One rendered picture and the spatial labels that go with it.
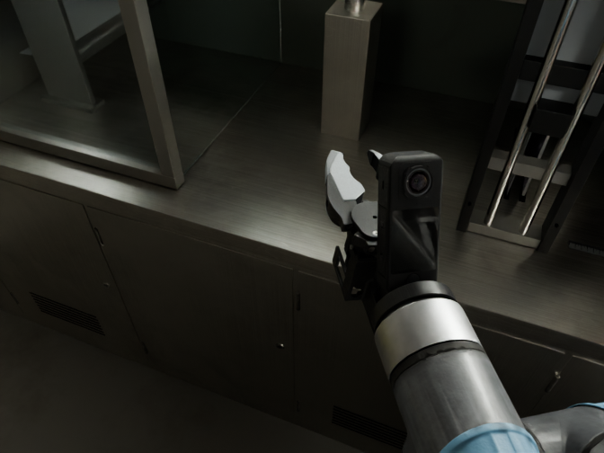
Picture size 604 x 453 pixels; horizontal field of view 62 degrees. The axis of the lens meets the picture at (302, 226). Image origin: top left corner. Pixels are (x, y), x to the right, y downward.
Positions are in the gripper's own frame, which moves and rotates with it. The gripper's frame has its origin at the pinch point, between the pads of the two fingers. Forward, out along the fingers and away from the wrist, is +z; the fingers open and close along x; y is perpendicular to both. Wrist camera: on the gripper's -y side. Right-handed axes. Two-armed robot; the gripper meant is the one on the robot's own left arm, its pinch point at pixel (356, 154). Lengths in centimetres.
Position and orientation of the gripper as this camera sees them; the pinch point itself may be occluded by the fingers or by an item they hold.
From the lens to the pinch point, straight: 54.5
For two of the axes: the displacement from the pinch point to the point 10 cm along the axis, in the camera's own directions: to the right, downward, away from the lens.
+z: -2.0, -7.0, 6.9
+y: -1.4, 7.2, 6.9
